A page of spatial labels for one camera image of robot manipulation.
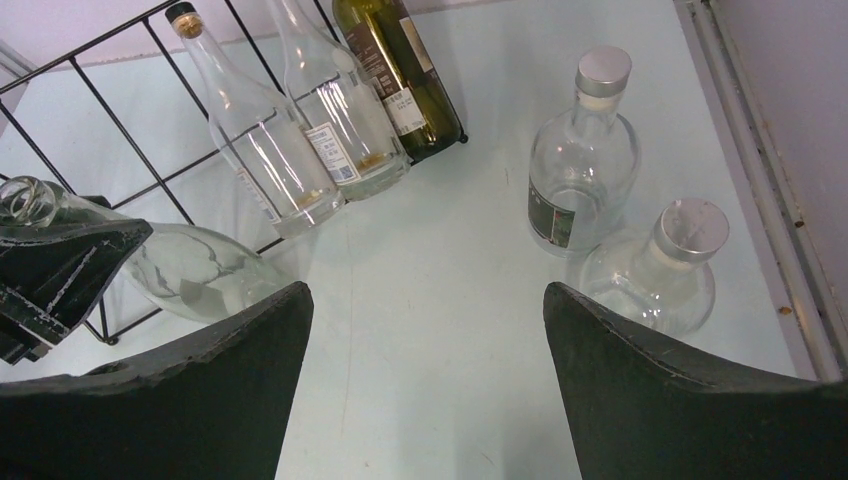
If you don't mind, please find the dark green wine bottle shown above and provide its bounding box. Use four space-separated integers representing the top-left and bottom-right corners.
332 1 463 165

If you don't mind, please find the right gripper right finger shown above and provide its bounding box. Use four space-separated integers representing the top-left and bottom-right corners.
543 282 847 479

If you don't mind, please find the clear bottle brown stopper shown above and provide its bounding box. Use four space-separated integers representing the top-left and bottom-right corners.
267 1 410 202

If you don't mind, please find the clear bottle silver cap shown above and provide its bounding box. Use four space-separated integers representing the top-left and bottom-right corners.
578 198 730 338

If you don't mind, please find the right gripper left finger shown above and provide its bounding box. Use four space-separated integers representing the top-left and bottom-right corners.
1 282 314 479

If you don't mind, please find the clear bottle dark label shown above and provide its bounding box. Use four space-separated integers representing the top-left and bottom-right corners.
527 45 641 257

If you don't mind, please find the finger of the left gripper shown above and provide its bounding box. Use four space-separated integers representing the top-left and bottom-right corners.
1 196 153 365

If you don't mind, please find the black wire wine rack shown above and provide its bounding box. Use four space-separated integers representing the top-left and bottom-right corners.
1 1 468 345

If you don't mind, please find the clear bottle black cork stopper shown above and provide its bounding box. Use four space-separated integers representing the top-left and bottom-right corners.
165 1 345 239

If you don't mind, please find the tall clear bottle black label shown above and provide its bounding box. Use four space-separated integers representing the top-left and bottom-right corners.
1 176 295 324

